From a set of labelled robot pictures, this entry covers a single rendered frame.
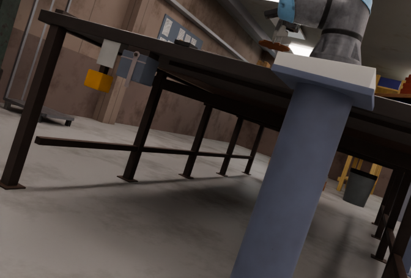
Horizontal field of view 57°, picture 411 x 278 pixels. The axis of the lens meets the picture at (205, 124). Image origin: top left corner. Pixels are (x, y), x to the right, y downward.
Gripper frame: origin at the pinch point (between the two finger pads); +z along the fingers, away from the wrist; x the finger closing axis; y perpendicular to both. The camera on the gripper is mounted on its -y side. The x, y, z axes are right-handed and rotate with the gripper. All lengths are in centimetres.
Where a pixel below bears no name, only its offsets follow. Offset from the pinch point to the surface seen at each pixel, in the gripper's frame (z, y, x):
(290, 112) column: 29, 26, -53
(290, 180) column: 47, 34, -56
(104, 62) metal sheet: 33, -67, -19
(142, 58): 26, -46, -23
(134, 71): 33, -48, -23
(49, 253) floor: 107, -39, -47
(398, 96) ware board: 1, 56, 26
